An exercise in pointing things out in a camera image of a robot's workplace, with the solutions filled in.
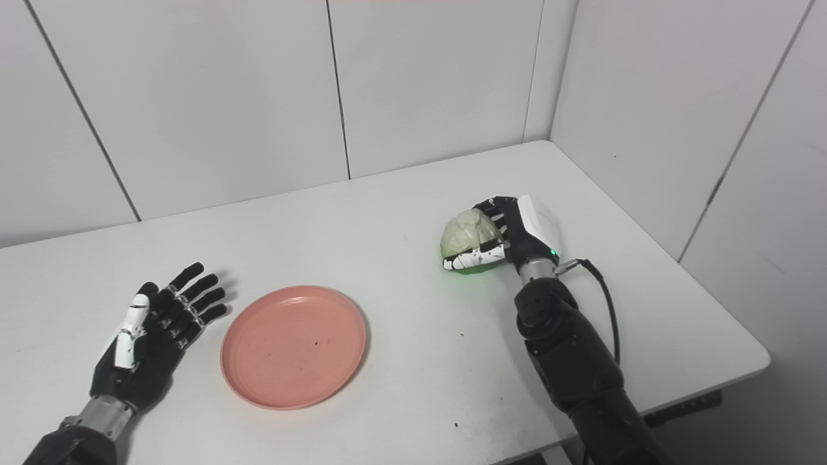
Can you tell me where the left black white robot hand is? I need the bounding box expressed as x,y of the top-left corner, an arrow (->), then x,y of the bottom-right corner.
89,262 -> 229,414

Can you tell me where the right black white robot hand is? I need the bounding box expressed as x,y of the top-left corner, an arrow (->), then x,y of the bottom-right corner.
443,194 -> 561,272

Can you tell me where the green white cabbage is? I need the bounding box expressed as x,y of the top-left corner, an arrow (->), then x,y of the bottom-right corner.
440,208 -> 508,276

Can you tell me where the pink round plate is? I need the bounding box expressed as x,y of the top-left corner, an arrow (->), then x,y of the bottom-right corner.
220,285 -> 368,411

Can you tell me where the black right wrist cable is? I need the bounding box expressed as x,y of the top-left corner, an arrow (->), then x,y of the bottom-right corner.
556,258 -> 622,366

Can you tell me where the black table frame bar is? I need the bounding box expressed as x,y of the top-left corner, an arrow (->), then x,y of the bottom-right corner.
643,389 -> 723,428

